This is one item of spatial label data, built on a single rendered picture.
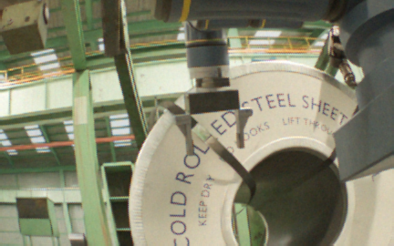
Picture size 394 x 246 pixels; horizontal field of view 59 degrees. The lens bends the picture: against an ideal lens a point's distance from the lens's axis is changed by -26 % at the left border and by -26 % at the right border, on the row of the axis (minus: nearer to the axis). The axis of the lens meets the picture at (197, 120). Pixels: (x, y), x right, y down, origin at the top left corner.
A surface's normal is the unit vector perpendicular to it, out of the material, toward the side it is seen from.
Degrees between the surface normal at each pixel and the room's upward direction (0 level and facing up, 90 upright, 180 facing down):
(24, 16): 89
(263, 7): 176
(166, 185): 90
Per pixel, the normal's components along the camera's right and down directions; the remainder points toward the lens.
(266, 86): 0.11, -0.33
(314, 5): 0.17, 0.85
